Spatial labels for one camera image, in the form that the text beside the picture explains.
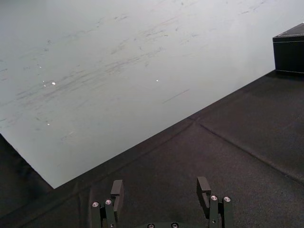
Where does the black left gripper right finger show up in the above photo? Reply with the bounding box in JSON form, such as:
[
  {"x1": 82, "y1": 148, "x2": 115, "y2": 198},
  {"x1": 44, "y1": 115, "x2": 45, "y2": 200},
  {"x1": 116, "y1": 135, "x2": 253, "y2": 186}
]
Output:
[{"x1": 196, "y1": 176, "x2": 235, "y2": 228}]

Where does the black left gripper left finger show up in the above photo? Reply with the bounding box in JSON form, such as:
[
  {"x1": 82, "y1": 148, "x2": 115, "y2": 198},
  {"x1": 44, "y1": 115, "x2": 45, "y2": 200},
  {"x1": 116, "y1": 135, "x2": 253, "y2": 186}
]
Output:
[{"x1": 90, "y1": 179, "x2": 124, "y2": 228}]

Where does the black table cloth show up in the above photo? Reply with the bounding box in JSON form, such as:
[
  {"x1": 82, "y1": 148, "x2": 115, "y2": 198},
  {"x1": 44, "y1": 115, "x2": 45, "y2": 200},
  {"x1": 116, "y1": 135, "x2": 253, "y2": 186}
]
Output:
[{"x1": 0, "y1": 68, "x2": 304, "y2": 228}]

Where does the black box with white stitching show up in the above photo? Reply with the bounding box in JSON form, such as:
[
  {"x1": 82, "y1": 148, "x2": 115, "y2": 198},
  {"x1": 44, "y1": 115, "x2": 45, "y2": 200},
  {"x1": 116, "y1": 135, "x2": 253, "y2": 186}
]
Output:
[{"x1": 272, "y1": 22, "x2": 304, "y2": 76}]

